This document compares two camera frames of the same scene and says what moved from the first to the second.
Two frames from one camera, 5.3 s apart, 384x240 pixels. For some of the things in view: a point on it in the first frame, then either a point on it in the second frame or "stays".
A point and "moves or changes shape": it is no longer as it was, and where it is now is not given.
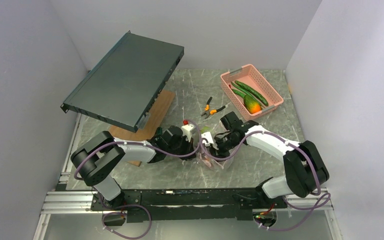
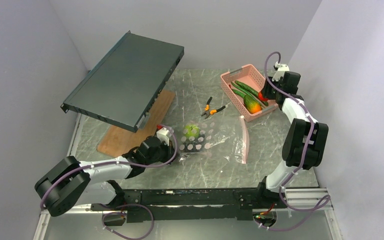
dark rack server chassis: x=123 y=88 stays
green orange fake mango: x=252 y=105 stays
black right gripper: x=218 y=153 -> x=267 y=85
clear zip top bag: x=208 y=142 moves or changes shape
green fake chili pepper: x=238 y=93 stays
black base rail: x=201 y=203 stays
